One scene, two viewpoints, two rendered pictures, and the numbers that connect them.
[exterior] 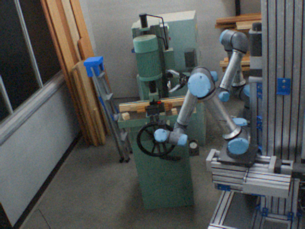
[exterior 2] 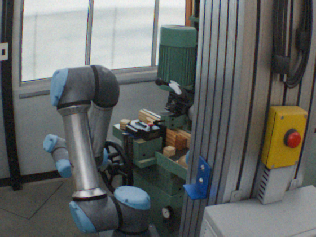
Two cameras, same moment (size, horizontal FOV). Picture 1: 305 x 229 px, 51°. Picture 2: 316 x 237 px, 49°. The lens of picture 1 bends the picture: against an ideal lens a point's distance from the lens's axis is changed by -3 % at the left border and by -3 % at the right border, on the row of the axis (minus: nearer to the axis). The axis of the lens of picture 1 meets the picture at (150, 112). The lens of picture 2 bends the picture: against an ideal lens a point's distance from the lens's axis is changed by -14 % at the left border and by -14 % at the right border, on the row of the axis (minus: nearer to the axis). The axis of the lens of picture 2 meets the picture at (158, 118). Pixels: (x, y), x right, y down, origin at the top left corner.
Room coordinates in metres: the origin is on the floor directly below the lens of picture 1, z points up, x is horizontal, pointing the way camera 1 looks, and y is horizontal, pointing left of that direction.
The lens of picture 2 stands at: (1.00, -1.30, 1.71)
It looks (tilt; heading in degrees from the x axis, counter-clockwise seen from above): 21 degrees down; 44
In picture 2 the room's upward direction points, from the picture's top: 3 degrees clockwise
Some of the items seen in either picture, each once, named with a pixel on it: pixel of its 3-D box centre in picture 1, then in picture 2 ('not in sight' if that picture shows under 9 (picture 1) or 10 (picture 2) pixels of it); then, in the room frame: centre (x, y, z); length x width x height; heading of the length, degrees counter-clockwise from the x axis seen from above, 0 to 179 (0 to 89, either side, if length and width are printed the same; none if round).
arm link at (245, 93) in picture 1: (251, 95); not in sight; (2.16, -0.74, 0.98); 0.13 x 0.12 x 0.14; 23
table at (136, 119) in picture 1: (157, 117); (155, 148); (2.28, -0.04, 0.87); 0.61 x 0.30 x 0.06; 84
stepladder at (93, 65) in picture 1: (109, 110); not in sight; (3.18, 0.42, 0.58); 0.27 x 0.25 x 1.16; 76
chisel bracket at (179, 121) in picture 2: (154, 96); (175, 119); (2.41, -0.05, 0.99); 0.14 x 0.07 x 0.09; 174
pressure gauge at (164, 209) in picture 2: (193, 144); (168, 213); (2.15, -0.28, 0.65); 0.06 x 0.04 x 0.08; 84
